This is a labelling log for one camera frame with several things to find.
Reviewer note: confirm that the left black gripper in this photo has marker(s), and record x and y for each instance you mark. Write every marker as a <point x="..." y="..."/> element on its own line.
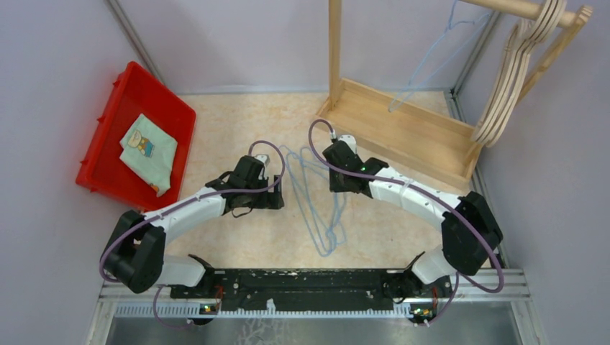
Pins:
<point x="269" y="200"/>

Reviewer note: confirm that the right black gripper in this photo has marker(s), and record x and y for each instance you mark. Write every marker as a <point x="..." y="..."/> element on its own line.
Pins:
<point x="334" y="185"/>

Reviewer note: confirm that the beige plastic hanger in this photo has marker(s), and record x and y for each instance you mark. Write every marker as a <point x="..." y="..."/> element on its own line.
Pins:
<point x="498" y="71"/>
<point x="514" y="71"/>
<point x="507" y="71"/>
<point x="503" y="71"/>

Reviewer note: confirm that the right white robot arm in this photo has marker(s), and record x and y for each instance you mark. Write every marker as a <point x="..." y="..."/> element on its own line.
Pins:
<point x="470" y="232"/>

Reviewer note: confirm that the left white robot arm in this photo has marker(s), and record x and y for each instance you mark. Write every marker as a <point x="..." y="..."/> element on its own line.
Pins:
<point x="135" y="253"/>

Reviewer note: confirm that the wooden hanger rack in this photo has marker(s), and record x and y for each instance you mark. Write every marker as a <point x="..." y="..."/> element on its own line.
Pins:
<point x="436" y="145"/>

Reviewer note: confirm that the folded light green cloth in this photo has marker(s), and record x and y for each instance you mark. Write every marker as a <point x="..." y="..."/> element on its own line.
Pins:
<point x="149" y="152"/>

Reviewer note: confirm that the red plastic bin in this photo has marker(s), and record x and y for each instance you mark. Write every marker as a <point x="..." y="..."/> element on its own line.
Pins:
<point x="136" y="91"/>

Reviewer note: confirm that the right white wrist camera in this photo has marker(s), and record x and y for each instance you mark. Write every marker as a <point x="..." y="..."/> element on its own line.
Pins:
<point x="350" y="141"/>

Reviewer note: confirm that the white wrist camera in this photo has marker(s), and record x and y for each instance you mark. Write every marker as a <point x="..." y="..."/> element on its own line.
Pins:
<point x="264" y="159"/>
<point x="350" y="141"/>

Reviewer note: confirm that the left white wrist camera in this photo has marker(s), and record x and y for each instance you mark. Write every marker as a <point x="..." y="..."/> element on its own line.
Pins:
<point x="264" y="159"/>

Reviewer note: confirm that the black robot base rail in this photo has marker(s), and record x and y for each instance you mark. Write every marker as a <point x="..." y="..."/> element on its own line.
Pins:
<point x="343" y="290"/>

